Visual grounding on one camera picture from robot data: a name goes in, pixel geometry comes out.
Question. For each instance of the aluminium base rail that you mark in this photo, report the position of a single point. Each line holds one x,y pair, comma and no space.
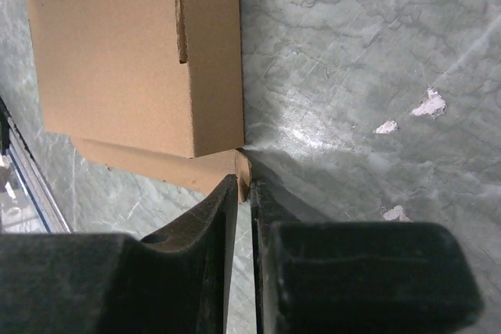
27,204

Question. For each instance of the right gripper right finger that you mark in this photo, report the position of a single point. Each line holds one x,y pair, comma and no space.
356,277

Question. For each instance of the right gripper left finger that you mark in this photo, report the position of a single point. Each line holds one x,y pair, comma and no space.
173,280

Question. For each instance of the brown cardboard box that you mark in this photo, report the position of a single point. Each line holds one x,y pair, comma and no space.
153,87

